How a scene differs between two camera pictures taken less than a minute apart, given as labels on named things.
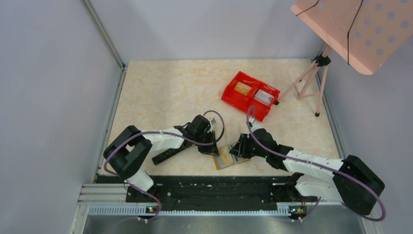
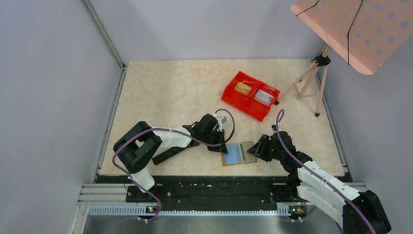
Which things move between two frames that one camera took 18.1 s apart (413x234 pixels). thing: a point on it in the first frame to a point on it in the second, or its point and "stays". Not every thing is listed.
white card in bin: (264, 97) stays
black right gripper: (243, 147) to (264, 148)
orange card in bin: (242, 88) stays
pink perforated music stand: (366, 33) stays
